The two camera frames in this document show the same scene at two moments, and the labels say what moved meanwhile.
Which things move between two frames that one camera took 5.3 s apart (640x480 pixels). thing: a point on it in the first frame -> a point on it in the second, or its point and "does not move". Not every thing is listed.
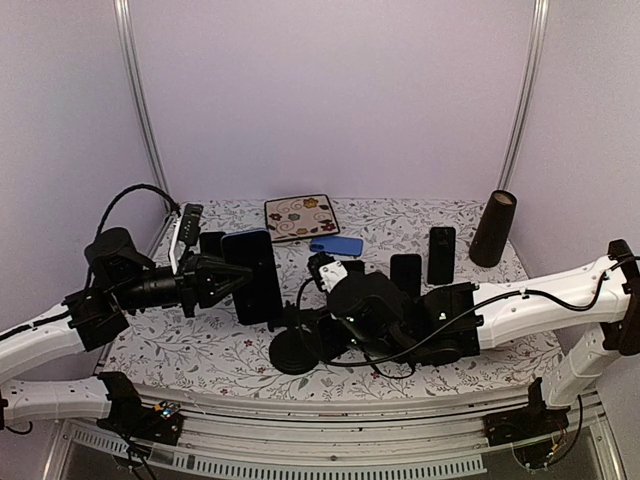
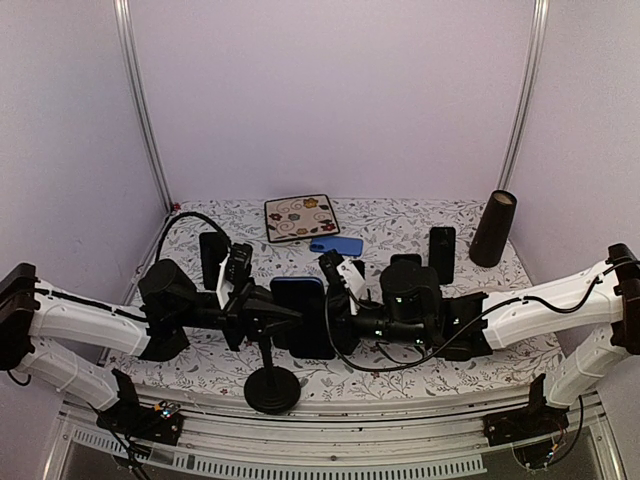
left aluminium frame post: (141, 100) does not move
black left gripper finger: (219, 275) -> (266, 313)
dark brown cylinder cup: (486, 246) does not move
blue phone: (337, 246) does not move
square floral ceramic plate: (300, 217) does not move
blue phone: (258, 298) -> (306, 337)
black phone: (406, 272) does not move
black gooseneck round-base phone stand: (294, 351) -> (272, 389)
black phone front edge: (354, 267) does not move
